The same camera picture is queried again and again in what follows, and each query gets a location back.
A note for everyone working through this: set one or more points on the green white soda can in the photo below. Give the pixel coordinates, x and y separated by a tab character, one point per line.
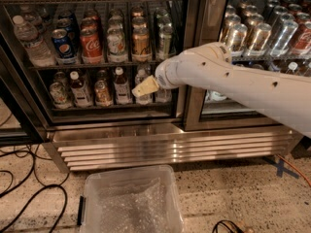
116	46

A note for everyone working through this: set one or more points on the clear water bottle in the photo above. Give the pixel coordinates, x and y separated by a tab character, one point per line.
163	96
144	99
33	42

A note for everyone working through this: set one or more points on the dark tea bottle white cap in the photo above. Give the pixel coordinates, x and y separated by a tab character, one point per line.
122	87

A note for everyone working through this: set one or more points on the red Coca-Cola can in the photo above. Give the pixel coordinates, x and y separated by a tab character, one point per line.
91	47

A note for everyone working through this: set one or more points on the gold silver can right door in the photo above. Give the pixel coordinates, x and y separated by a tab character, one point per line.
236	38

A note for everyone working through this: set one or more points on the brown tea bottle white label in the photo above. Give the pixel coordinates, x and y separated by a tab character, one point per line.
79	87

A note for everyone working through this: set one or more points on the amber juice bottle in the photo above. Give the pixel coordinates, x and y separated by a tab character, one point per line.
102	94

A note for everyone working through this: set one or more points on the stainless steel fridge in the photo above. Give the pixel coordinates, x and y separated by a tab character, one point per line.
195	125

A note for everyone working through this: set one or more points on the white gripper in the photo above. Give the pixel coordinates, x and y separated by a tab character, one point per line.
164	76

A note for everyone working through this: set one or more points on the clear plastic storage bin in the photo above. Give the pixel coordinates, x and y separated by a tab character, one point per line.
134	200

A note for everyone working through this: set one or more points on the green label bottle lower left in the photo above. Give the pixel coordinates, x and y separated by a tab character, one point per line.
60	96

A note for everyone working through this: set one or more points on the orange soda can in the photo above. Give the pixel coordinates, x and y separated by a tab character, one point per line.
141	49

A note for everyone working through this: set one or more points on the clear water bottle upper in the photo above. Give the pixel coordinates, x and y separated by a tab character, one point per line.
33	42

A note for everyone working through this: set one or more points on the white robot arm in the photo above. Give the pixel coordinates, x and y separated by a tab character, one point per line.
282	97

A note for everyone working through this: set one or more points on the green silver soda can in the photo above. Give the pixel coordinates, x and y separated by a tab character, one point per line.
165	41

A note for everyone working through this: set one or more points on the clear water bottle lower right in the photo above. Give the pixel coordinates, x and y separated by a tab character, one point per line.
163	96

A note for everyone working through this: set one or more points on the blue Pepsi can front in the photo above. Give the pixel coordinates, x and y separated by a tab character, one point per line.
65	51

